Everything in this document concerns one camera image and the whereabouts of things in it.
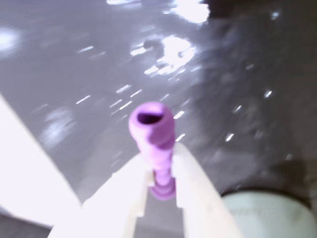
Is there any black table mat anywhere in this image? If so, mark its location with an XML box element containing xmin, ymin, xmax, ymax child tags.
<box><xmin>0</xmin><ymin>0</ymin><xmax>317</xmax><ymax>238</ymax></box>

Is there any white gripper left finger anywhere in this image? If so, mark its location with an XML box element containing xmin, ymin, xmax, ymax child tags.
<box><xmin>49</xmin><ymin>153</ymin><xmax>152</xmax><ymax>238</ymax></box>

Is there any pale green steel mug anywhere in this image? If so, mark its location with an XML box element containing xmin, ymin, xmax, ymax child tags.
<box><xmin>219</xmin><ymin>187</ymin><xmax>315</xmax><ymax>238</ymax></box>

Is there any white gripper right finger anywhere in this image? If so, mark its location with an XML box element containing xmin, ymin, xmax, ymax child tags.
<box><xmin>171</xmin><ymin>143</ymin><xmax>245</xmax><ymax>238</ymax></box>

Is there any purple pen grip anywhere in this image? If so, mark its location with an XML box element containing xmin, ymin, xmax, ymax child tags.
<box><xmin>128</xmin><ymin>101</ymin><xmax>177</xmax><ymax>201</ymax></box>

